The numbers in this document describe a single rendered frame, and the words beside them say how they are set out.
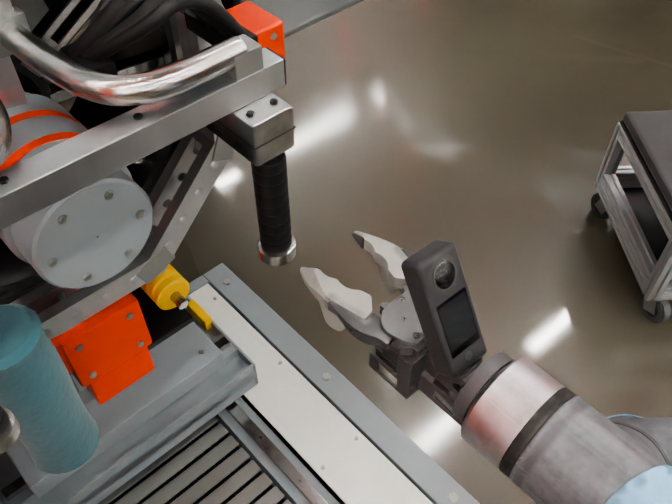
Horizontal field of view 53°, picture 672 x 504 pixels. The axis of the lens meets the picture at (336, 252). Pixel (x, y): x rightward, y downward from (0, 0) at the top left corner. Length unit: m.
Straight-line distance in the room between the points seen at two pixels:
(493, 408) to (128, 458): 0.89
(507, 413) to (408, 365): 0.10
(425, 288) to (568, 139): 1.73
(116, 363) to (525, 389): 0.67
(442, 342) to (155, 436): 0.85
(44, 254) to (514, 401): 0.44
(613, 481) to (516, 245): 1.35
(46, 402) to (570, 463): 0.57
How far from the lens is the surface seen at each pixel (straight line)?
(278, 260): 0.77
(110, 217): 0.70
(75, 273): 0.72
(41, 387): 0.84
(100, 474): 1.34
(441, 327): 0.58
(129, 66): 0.95
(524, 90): 2.43
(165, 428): 1.35
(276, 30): 0.92
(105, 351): 1.05
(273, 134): 0.66
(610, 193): 1.88
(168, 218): 0.97
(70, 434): 0.93
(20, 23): 0.73
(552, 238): 1.92
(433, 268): 0.56
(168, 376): 1.34
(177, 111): 0.62
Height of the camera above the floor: 1.34
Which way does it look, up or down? 48 degrees down
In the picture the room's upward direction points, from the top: straight up
